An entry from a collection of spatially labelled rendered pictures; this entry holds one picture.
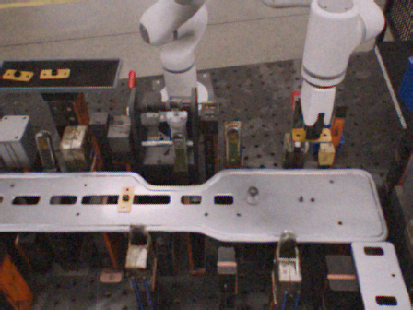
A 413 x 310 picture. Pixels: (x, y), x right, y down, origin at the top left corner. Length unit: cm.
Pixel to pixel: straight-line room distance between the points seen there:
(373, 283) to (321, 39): 59
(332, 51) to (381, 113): 113
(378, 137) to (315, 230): 74
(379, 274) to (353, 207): 18
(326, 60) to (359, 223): 52
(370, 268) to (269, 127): 81
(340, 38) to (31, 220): 90
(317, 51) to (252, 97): 111
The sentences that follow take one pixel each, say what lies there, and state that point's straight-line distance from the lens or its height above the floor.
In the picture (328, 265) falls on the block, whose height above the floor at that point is 98.
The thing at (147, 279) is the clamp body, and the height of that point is 99.
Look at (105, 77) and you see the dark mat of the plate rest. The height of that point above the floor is 116.
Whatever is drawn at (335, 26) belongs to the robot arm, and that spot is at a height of 157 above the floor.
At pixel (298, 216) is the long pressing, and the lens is 128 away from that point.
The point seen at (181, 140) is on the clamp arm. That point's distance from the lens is 131.
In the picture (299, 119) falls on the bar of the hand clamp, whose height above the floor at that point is 115.
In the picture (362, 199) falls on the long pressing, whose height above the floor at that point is 100.
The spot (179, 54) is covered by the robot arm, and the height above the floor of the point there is 106.
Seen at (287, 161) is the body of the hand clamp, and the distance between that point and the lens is 138.
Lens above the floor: 206
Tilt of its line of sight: 46 degrees down
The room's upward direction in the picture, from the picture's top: 4 degrees counter-clockwise
